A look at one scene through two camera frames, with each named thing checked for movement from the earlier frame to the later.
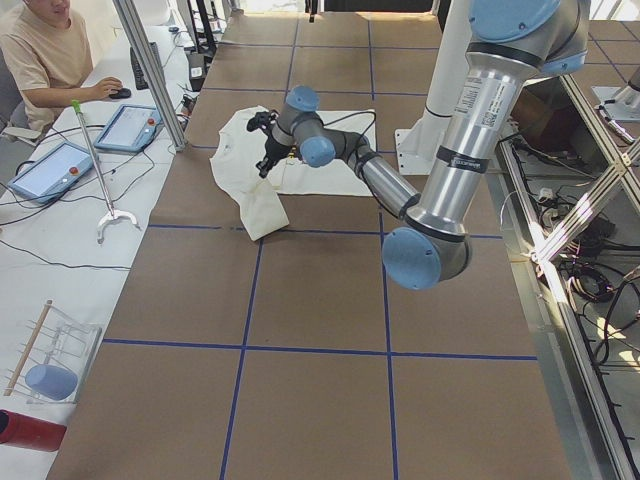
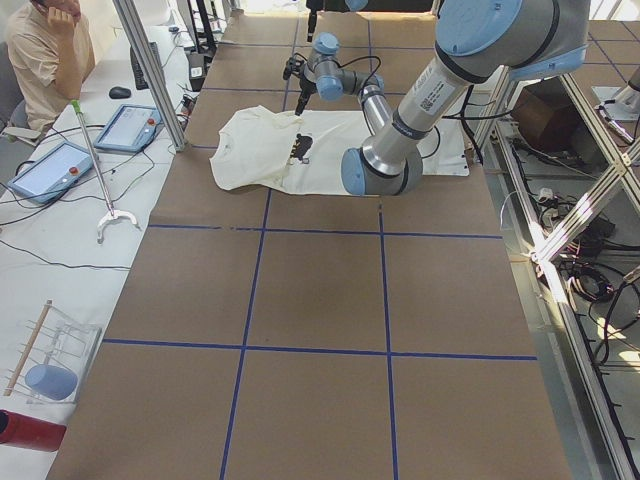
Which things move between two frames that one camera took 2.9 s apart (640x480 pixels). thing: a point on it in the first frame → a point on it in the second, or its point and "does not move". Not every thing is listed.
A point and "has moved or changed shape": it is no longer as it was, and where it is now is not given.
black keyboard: x=140 y=78 does not move
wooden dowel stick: x=27 y=350 does not move
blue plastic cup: x=54 y=382 does not move
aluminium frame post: x=153 y=73 does not move
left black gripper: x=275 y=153 → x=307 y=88
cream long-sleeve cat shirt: x=238 y=151 has moved or changed shape
